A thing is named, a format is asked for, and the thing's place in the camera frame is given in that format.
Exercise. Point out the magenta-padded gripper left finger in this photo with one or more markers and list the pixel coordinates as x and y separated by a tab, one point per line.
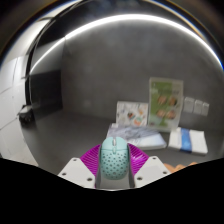
75	170

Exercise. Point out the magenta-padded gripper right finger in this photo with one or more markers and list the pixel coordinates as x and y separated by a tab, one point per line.
151	168

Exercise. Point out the mint green perforated computer mouse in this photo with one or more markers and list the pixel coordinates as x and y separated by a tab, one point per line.
114	160

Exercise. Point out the orange corgi-shaped mouse pad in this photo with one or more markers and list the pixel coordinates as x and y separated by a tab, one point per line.
176	166

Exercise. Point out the grey patterned book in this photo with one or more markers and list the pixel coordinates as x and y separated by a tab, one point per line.
140	136

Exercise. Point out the white book with blue band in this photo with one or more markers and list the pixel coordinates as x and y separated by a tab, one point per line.
188	140

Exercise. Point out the small white patterned card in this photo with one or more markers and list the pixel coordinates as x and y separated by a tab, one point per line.
131	113

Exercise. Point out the green food poster stand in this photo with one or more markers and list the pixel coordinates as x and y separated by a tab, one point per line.
165	103

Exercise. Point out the black screen panel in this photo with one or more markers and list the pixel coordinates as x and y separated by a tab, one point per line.
45	91

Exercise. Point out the white wall socket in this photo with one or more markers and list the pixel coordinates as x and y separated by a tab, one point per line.
188	104
205	109
198	106

